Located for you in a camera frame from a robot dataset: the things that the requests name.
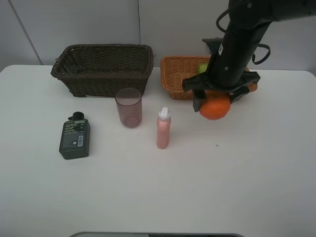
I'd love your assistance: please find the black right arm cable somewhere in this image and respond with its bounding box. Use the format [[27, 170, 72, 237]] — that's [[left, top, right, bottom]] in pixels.
[[215, 9, 271, 65]]

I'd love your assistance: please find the dark brown wicker basket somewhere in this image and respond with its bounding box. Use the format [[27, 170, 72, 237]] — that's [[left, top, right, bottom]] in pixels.
[[51, 44, 154, 97]]

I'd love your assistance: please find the orange mandarin fruit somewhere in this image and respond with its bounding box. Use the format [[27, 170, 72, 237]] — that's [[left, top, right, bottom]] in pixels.
[[199, 91, 231, 120]]

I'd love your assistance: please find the translucent pink plastic cup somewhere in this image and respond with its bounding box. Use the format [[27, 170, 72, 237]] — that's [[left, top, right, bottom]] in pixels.
[[115, 88, 142, 128]]

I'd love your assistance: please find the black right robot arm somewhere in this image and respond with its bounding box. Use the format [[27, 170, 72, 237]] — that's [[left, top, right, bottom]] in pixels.
[[182, 0, 316, 112]]

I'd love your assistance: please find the orange wicker basket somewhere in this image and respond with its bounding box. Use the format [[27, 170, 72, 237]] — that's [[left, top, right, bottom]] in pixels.
[[160, 55, 258, 101]]

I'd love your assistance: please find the pink spray bottle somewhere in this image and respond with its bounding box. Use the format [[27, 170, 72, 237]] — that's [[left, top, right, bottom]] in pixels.
[[157, 107, 171, 149]]

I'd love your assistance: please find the dark green bottle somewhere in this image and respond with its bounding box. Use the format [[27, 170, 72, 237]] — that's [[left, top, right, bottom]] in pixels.
[[59, 112, 90, 160]]

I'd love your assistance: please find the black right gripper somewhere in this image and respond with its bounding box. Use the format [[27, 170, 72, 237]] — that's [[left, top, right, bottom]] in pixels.
[[182, 71, 261, 112]]

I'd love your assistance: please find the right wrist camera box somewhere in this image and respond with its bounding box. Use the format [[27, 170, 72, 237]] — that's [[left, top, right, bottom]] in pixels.
[[202, 38, 223, 57]]

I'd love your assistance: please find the green lime fruit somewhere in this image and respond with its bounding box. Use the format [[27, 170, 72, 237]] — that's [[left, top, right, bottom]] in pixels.
[[197, 63, 208, 74]]

